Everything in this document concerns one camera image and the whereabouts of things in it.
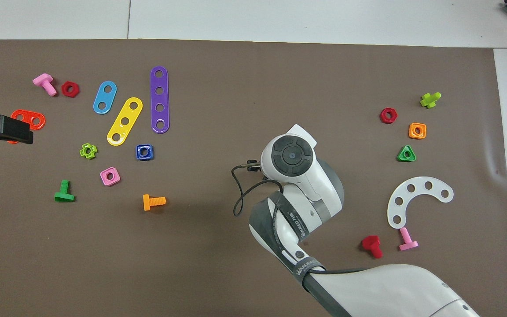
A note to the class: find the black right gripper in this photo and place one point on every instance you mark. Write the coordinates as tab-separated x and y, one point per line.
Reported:
254	166

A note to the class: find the blue square plastic nut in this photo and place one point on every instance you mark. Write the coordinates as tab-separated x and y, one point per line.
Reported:
139	157

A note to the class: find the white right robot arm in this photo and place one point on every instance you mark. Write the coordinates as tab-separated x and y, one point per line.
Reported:
390	290

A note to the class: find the orange heart-shaped perforated plate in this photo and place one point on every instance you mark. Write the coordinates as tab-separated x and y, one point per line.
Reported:
28	113

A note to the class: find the pink plastic bolt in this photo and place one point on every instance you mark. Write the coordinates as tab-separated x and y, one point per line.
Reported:
407	242
46	83

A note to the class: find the red hexagonal plastic nut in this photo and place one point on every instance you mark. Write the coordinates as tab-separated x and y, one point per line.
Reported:
383	119
64	92

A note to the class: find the green plastic bolt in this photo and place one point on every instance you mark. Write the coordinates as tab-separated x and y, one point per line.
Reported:
64	197

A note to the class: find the brown table mat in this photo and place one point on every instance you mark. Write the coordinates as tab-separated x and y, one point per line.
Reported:
280	88

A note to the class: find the lime green cross-shaped nut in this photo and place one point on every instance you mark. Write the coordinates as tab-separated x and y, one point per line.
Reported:
93	152

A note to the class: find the blue two-hole plate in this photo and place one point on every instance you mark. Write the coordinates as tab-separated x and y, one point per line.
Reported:
105	97

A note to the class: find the orange plastic bolt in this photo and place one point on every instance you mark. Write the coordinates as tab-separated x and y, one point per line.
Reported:
148	202

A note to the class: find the pink square plastic nut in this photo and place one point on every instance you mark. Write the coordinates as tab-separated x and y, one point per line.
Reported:
115	180

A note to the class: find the purple four-hole plate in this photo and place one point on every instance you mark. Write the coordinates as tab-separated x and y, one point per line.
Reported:
159	99

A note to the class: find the yellow three-hole plate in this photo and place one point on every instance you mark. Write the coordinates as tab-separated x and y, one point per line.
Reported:
129	113

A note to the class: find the red plastic bolt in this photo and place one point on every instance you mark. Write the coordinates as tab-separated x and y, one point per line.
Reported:
371	243

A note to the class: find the green triangular plastic nut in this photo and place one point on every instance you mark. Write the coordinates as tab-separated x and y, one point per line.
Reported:
406	159

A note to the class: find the orange square plastic nut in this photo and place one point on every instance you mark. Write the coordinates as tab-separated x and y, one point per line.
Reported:
412	135

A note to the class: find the white curved perforated plate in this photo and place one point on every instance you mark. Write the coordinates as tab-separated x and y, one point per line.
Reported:
419	185

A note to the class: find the lime green cross-head bolt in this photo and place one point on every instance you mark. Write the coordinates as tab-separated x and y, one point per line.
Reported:
429	101

